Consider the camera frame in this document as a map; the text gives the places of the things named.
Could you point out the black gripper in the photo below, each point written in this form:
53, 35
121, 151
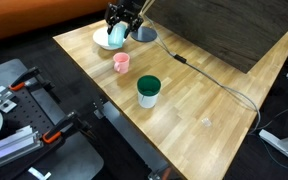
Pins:
124, 13

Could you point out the blue translucent plastic cup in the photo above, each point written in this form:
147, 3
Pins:
116, 36

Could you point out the white bowl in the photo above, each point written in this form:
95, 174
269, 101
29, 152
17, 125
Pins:
100, 39

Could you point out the pink plastic mug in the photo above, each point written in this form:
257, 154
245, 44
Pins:
122, 65

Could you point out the white mug green inside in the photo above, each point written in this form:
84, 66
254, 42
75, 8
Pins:
148, 100

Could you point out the dark wooden board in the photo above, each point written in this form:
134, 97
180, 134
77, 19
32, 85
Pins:
234, 26

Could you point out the small clear plastic piece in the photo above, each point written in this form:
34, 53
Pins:
206, 122

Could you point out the black perforated mounting cart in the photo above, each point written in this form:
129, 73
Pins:
67, 156

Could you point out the white tape strip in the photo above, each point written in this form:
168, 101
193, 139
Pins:
39, 174

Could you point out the grey metal table frame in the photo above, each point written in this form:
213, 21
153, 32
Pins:
130, 136

